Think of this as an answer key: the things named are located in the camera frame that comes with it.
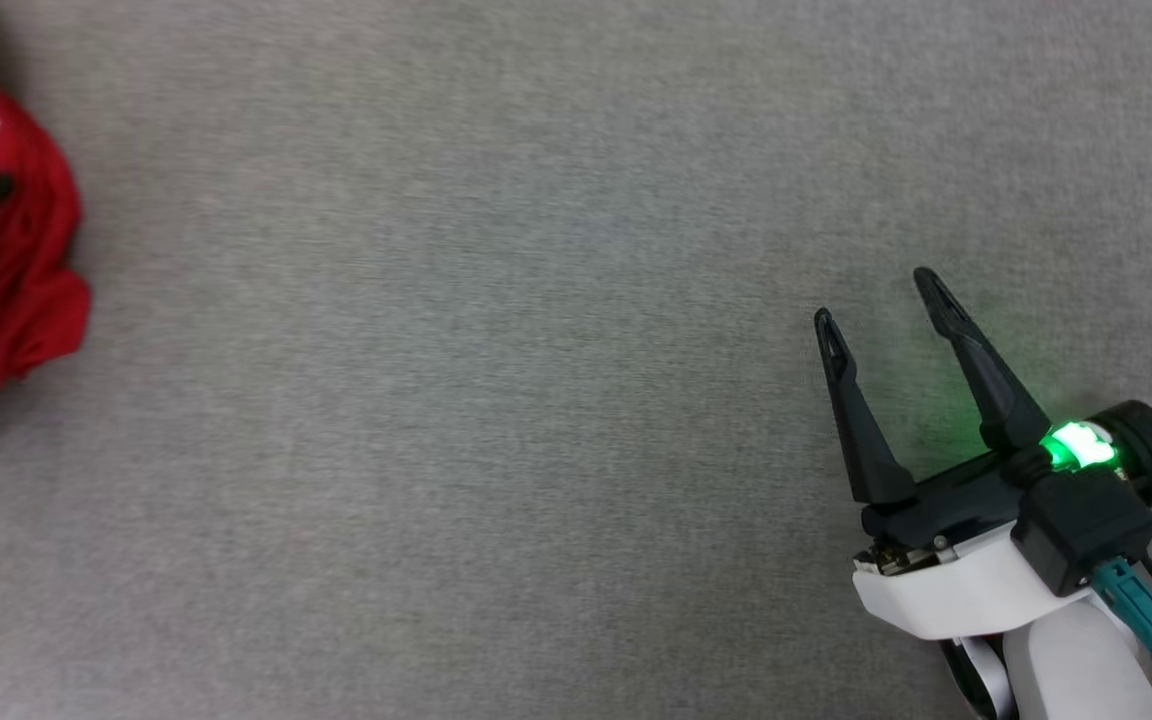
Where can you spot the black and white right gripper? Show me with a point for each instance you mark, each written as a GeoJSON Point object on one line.
{"type": "Point", "coordinates": [956, 585]}

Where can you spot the red and white garment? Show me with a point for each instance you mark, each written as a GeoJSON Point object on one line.
{"type": "Point", "coordinates": [21, 250]}

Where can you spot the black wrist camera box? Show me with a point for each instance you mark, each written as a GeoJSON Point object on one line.
{"type": "Point", "coordinates": [1086, 525]}

